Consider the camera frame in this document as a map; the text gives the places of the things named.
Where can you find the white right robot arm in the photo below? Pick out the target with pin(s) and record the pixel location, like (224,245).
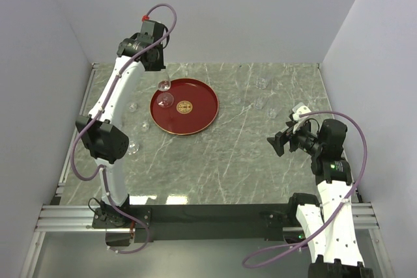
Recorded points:
(326,220)

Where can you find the aluminium extrusion rail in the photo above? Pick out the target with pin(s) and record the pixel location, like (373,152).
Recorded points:
(80,218)

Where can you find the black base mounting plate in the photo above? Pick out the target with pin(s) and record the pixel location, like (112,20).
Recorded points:
(196,221)

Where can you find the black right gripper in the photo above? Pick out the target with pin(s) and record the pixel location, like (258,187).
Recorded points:
(280,138)

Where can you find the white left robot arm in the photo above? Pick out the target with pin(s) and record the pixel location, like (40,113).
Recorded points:
(100,130)

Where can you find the clear stemmed wine glass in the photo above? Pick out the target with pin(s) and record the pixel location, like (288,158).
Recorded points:
(165,99)

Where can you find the clear faceted tumbler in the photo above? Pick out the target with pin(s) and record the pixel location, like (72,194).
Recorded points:
(261,83)
(133,147)

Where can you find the red round lacquer tray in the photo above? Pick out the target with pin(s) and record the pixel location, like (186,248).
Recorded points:
(194,109)

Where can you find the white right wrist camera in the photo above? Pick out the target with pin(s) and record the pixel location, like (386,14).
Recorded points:
(299,110)

